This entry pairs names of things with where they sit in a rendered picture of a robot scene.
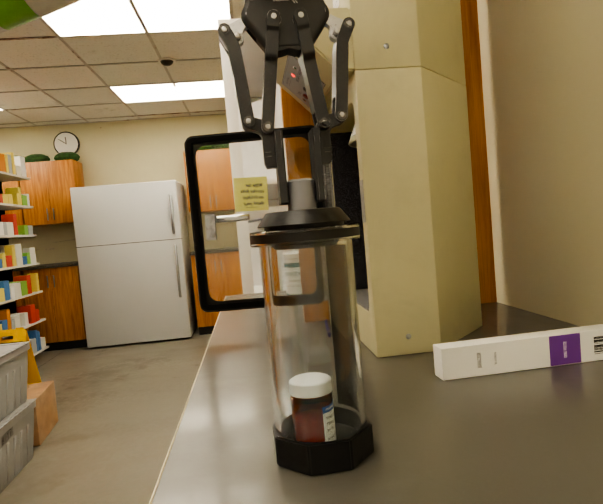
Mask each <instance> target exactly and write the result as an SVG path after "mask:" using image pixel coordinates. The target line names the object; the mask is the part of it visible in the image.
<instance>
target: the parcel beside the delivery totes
mask: <svg viewBox="0 0 603 504"><path fill-rule="evenodd" d="M35 398H36V407H35V408H34V443H33V447H35V446H40V445H41V444H42V442H43V441H44V440H45V438H46V437H47V436H48V434H49V433H50V432H51V430H52V429H53V428H54V426H55V425H56V423H57V422H58V413H57V404H56V395H55V386H54V381H47V382H40V383H33V384H27V399H35Z"/></svg>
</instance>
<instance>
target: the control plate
mask: <svg viewBox="0 0 603 504"><path fill-rule="evenodd" d="M293 66H295V67H296V68H297V70H295V69H294V68H293ZM291 73H292V74H294V75H295V77H293V76H292V75H291ZM282 84H283V85H284V86H285V87H286V88H287V89H289V90H290V91H291V92H292V93H293V94H294V95H295V96H296V97H298V98H299V99H300V100H301V101H302V102H303V103H304V104H306V105H307V106H308V107H309V108H310V106H309V102H308V99H305V98H304V97H303V94H306V95H307V93H306V92H305V91H304V90H303V87H305V84H304V80H303V75H302V71H301V68H300V66H299V62H298V59H296V58H295V57H294V56H289V55H288V57H287V62H286V66H285V71H284V76H283V80H282ZM302 98H304V99H305V100H306V102H305V101H304V100H303V99H302Z"/></svg>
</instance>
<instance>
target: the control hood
mask: <svg viewBox="0 0 603 504"><path fill-rule="evenodd" d="M328 9H329V14H331V15H333V16H335V17H338V18H340V19H342V20H344V19H345V18H347V17H350V9H348V8H328ZM333 45H334V43H333V42H331V41H330V39H329V31H328V29H327V28H326V27H324V29H323V30H322V32H321V34H320V35H319V37H318V39H317V41H316V42H315V44H314V48H315V57H316V62H317V66H318V71H319V75H320V79H321V81H322V82H323V83H324V84H326V85H325V87H324V89H323V92H324V97H325V101H326V105H327V110H328V109H329V107H330V106H331V104H332V51H333ZM287 57H288V55H286V56H283V57H280V58H278V63H277V84H278V85H279V86H280V87H282V88H283V89H284V90H285V91H286V92H287V93H288V94H290V95H291V96H292V97H293V98H294V99H295V100H296V101H297V102H299V103H300V104H301V105H302V106H303V107H304V108H305V109H307V110H308V111H309V112H310V113H311V110H310V108H309V107H308V106H307V105H306V104H304V103H303V102H302V101H301V100H300V99H299V98H298V97H296V96H295V95H294V94H293V93H292V92H291V91H290V90H289V89H287V88H286V87H285V86H284V85H283V84H282V80H283V76H284V71H285V66H286V62H287ZM353 70H354V60H353V47H352V35H351V37H350V40H349V60H348V78H349V76H350V75H351V73H352V71H353Z"/></svg>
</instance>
